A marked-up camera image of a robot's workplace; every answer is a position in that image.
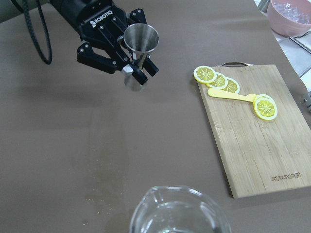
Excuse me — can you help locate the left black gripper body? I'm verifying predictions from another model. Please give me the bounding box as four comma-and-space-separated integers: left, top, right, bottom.
50, 0, 131, 52

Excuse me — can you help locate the wooden cutting board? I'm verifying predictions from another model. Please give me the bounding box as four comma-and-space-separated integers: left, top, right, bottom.
199, 65, 311, 198

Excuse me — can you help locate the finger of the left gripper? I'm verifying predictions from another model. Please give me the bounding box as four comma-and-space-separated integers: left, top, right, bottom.
77, 42, 148, 85
128, 9, 159, 76

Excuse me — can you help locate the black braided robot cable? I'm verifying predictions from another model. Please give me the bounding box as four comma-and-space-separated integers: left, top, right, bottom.
9, 0, 53, 65

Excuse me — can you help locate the lemon slice middle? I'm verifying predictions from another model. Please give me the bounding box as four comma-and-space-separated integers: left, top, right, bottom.
206, 72, 228, 89

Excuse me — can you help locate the pink bowl with ice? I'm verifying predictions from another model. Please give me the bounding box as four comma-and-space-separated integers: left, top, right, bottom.
267, 0, 311, 37

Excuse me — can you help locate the lemon slice inner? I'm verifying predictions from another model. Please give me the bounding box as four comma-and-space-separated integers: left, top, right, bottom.
222, 77, 240, 94

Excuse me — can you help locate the lemon slice on knife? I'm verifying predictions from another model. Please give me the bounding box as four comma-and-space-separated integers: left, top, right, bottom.
253, 94, 278, 120

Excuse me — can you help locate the steel jigger measuring cup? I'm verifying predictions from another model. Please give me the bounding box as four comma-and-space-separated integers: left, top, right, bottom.
122, 23, 159, 92

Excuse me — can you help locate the small glass cup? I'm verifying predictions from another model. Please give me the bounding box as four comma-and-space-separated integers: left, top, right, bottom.
129, 185, 232, 233

